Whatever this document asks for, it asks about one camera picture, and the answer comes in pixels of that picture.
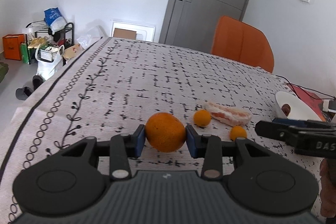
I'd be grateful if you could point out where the patterned white tablecloth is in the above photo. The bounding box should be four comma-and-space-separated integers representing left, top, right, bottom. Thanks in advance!
1, 38, 321, 223

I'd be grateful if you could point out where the black metal rack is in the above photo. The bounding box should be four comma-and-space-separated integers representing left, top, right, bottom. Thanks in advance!
22, 20, 75, 65

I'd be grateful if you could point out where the orange cardboard box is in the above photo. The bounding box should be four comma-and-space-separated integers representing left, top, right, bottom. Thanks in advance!
2, 34, 25, 61

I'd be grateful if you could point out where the red orange placemat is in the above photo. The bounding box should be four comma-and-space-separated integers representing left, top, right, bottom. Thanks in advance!
287, 84, 334, 122

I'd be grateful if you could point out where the blue white plastic bag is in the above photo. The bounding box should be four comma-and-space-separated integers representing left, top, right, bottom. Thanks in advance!
44, 7, 67, 34

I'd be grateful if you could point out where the person's right hand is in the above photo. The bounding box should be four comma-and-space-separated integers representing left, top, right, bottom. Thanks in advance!
319, 159, 336, 218

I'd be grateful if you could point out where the dark red plum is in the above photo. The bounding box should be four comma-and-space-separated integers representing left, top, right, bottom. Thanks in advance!
281, 103, 291, 117

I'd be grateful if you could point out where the large orange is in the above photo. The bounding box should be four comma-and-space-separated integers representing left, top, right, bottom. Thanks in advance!
145, 113, 186, 153

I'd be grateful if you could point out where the orange chair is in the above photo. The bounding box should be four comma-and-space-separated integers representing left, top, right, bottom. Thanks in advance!
211, 16, 274, 73

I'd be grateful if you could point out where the peeled grapefruit segment long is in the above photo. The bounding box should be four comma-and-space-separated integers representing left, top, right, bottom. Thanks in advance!
204, 102, 252, 127

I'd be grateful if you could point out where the white foam packaging board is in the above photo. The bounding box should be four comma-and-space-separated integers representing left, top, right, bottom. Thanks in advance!
110, 20, 156, 42

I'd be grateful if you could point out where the white black power adapter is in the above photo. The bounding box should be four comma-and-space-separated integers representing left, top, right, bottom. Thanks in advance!
323, 100, 336, 113

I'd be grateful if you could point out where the white shopping bag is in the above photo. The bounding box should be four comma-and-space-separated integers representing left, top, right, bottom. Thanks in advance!
35, 46, 64, 80

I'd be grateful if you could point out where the small tangerine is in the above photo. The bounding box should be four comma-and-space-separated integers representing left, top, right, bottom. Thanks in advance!
193, 109, 211, 127
230, 126, 247, 141

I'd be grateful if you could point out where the black slipper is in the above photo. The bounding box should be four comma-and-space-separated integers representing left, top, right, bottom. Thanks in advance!
15, 75, 45, 101

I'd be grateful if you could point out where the white ceramic plate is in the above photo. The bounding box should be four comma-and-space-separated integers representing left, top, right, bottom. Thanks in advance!
274, 91, 322, 121

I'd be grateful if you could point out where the black cable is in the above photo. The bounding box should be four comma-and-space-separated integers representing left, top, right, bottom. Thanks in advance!
275, 74, 336, 101

